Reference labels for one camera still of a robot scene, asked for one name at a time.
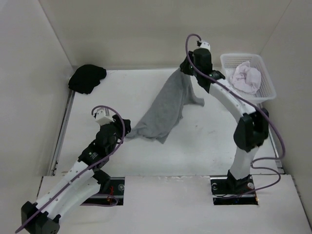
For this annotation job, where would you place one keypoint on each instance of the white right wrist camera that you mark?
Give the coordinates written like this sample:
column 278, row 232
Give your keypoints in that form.
column 203, row 44

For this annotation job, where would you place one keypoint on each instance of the grey tank top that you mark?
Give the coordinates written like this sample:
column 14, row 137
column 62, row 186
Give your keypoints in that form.
column 166, row 110

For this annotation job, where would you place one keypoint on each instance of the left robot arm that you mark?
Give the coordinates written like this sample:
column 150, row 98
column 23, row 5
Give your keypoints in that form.
column 84, row 180

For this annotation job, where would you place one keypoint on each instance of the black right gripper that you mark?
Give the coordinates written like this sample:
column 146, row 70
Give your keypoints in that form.
column 184, row 66

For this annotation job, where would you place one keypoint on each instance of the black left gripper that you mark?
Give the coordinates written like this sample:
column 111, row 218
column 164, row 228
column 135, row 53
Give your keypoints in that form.
column 118, row 123

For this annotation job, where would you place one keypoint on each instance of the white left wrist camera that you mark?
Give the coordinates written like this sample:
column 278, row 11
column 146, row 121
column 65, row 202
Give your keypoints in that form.
column 102, row 116

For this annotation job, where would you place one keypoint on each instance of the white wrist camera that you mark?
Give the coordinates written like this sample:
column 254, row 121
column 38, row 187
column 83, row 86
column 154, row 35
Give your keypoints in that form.
column 102, row 116
column 203, row 44

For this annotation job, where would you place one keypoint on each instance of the pink crumpled tank top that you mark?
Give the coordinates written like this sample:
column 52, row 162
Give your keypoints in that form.
column 246, row 79

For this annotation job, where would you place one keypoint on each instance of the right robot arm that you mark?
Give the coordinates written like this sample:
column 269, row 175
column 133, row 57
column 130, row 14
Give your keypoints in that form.
column 252, row 127

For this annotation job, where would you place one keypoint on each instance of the black folded tank top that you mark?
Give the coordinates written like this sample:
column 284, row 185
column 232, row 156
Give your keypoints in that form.
column 86, row 78

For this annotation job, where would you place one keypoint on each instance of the white plastic basket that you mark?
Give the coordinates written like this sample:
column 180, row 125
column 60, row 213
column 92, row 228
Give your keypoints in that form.
column 230, row 61

